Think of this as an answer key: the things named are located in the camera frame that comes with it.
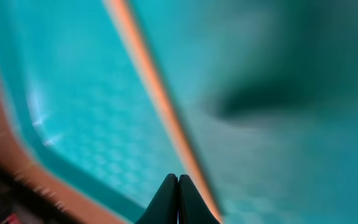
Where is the wooden chopstick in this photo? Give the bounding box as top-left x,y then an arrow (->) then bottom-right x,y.
104,0 -> 223,223

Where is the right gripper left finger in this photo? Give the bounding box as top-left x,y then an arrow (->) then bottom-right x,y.
135,174 -> 178,224

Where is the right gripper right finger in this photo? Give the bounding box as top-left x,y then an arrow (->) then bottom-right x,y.
178,174 -> 219,224

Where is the teal plastic tray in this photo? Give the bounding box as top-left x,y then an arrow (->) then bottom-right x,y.
0,0 -> 358,223

